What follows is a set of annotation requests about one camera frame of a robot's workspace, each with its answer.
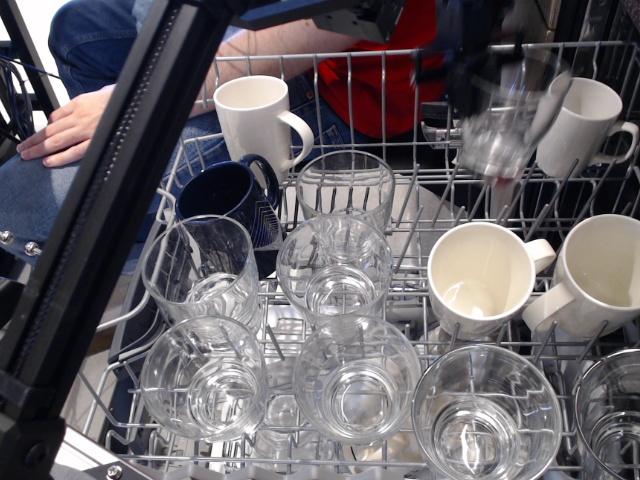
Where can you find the clear glass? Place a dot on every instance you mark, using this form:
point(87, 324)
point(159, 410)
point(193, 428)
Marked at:
point(353, 380)
point(347, 182)
point(204, 265)
point(485, 412)
point(205, 378)
point(499, 140)
point(332, 267)

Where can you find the white mug back right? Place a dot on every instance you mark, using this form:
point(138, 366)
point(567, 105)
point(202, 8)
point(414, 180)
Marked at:
point(590, 115)

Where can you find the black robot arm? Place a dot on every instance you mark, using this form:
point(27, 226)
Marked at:
point(62, 303)

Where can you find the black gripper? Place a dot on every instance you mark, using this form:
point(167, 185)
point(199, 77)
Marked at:
point(472, 45)

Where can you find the cream mug centre right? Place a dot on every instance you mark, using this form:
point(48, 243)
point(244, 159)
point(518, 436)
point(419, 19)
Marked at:
point(480, 275)

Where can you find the person's bare hand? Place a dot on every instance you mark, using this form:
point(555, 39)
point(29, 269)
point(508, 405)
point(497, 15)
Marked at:
point(69, 131)

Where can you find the red shirt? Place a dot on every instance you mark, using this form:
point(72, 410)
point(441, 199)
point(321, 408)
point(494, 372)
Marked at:
point(374, 92)

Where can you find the cream mug far right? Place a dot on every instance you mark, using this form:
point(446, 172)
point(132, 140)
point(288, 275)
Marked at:
point(595, 285)

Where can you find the cream mug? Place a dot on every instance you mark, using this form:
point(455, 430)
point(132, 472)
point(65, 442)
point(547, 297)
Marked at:
point(595, 285)
point(480, 275)

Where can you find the grey wire dishwasher rack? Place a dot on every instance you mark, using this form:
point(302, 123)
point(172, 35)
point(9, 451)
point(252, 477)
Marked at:
point(432, 195)

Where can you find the dark blue mug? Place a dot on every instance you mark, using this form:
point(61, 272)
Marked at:
point(246, 190)

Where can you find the small glass under rack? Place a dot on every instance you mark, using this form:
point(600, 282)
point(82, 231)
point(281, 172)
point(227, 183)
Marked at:
point(282, 420)

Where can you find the person's bare forearm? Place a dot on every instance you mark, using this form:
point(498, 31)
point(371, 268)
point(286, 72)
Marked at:
point(283, 51)

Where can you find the clear glass far right edge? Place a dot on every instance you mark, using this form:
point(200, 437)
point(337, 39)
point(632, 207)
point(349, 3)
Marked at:
point(606, 417)

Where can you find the tall white mug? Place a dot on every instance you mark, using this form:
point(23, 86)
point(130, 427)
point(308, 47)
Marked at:
point(255, 118)

